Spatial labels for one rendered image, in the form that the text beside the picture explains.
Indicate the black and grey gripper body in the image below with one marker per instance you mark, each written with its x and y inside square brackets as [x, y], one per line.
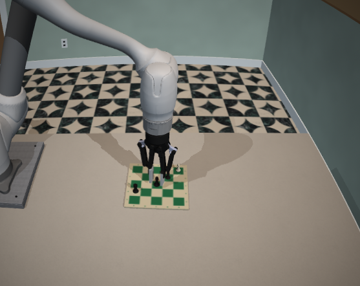
[162, 139]

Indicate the green and cream chessboard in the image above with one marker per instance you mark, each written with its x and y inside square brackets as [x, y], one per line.
[173, 195]

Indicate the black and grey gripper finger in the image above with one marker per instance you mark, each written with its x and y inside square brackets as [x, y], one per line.
[145, 162]
[164, 168]

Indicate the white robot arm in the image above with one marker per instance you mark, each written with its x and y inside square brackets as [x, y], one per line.
[157, 69]

